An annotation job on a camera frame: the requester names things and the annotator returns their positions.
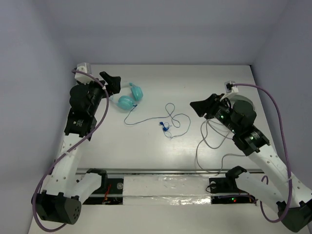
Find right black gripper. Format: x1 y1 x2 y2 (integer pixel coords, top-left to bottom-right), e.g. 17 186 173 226
189 93 239 134

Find teal headphones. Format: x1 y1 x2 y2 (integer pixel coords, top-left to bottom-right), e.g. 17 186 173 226
109 82 143 111

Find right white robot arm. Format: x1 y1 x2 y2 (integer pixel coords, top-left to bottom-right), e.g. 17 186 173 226
190 94 312 233

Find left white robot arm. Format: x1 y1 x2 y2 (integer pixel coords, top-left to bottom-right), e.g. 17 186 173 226
31 70 121 232

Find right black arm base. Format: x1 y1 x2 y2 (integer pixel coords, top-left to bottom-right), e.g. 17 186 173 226
205 177 257 205

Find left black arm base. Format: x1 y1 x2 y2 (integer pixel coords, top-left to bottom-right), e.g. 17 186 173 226
83 178 124 205

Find grey headphones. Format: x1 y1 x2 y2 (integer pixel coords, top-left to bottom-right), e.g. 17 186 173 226
230 95 256 111

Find grey headphone cable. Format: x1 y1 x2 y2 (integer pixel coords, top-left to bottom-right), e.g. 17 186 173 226
194 119 247 176

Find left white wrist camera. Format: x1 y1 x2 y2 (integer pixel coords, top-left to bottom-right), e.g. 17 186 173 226
75 62 92 84

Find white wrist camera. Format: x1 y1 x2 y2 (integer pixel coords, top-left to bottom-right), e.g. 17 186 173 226
75 62 92 84
222 81 238 99

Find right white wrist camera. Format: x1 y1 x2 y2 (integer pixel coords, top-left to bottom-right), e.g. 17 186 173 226
222 81 238 99

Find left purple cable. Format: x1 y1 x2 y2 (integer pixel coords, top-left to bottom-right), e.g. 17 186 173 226
32 69 110 232

